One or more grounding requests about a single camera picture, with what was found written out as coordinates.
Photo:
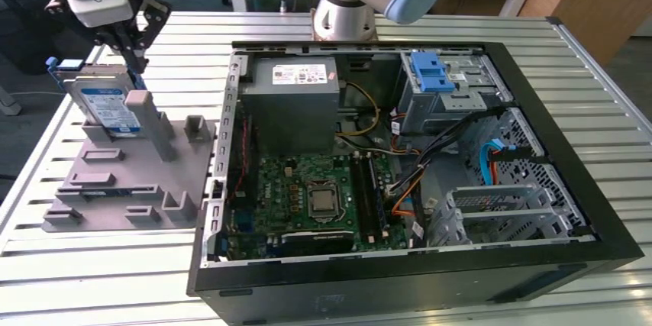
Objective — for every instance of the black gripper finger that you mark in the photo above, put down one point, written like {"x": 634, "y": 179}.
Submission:
{"x": 110, "y": 37}
{"x": 153, "y": 24}

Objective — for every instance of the hard disk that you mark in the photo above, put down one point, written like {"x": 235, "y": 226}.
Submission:
{"x": 107, "y": 108}

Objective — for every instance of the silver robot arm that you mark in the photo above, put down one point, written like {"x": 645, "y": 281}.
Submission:
{"x": 342, "y": 17}

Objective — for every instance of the metal disk bay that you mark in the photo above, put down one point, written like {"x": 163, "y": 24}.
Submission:
{"x": 510, "y": 214}

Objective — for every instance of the black mesh bin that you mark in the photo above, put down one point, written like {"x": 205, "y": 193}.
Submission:
{"x": 26, "y": 36}

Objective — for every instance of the grey furniture foot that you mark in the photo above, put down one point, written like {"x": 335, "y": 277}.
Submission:
{"x": 10, "y": 106}

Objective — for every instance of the grey power supply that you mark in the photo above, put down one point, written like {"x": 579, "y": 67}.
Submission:
{"x": 290, "y": 120}

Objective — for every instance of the grey parts rack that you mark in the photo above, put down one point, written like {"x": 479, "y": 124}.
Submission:
{"x": 143, "y": 181}

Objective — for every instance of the green motherboard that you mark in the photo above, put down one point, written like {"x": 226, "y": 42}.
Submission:
{"x": 278, "y": 188}

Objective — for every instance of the CPU socket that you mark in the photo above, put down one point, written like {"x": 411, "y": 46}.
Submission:
{"x": 307, "y": 200}

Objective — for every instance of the blue drive bay latch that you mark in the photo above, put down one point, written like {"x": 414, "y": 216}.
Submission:
{"x": 429, "y": 74}

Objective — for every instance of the silver CPU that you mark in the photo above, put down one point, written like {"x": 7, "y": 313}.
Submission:
{"x": 322, "y": 202}

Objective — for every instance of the grey optical drive cage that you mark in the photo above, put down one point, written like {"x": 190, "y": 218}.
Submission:
{"x": 459, "y": 106}

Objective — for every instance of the black graphics card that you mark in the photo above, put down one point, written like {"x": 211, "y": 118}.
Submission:
{"x": 317, "y": 242}

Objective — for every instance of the black PC case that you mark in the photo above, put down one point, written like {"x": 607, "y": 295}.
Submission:
{"x": 407, "y": 291}

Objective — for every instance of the wooden cabinet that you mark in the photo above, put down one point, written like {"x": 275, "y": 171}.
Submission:
{"x": 602, "y": 5}

